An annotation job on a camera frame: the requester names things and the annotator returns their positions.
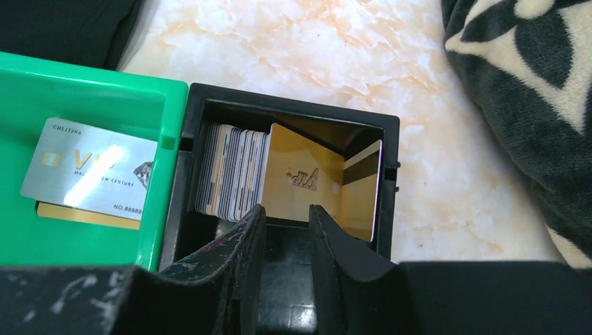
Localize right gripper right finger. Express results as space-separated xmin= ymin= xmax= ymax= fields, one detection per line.
xmin=309 ymin=205 xmax=399 ymax=334

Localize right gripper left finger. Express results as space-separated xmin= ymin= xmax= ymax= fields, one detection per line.
xmin=161 ymin=204 xmax=266 ymax=334

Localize gold VIP card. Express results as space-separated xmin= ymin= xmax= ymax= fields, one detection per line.
xmin=262 ymin=124 xmax=345 ymax=222

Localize green plastic bin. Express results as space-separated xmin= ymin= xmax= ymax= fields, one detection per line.
xmin=1 ymin=53 xmax=188 ymax=271

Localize cards in black bin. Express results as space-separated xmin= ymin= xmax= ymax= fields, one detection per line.
xmin=195 ymin=124 xmax=270 ymax=222

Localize black plastic bin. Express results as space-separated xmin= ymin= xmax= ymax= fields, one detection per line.
xmin=159 ymin=83 xmax=400 ymax=334

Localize black cloth garment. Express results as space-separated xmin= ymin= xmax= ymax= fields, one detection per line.
xmin=1 ymin=0 xmax=142 ymax=70

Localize black floral plush blanket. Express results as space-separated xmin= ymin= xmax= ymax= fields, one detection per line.
xmin=441 ymin=1 xmax=591 ymax=270

